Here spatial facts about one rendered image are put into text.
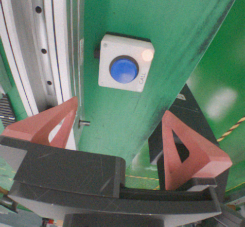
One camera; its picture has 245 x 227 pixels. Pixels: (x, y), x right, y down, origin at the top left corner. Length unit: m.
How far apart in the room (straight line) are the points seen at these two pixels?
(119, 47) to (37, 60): 0.15
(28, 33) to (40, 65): 0.06
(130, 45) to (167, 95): 0.17
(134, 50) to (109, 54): 0.04
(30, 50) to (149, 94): 0.25
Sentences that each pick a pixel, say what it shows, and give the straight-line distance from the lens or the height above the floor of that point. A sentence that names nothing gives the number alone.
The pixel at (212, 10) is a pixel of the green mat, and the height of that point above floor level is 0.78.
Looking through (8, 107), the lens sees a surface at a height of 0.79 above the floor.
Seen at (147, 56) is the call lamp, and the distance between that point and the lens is 0.21.
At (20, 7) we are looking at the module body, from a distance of 0.24.
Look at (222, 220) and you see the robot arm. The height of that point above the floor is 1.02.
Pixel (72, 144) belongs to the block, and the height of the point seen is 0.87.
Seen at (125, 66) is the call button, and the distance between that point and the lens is 0.21.
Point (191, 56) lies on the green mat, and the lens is 0.31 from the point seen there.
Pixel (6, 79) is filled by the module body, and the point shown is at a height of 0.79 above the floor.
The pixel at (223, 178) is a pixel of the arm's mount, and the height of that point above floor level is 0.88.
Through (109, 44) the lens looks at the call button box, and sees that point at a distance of 0.21.
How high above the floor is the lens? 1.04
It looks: 49 degrees down
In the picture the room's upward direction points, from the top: 177 degrees counter-clockwise
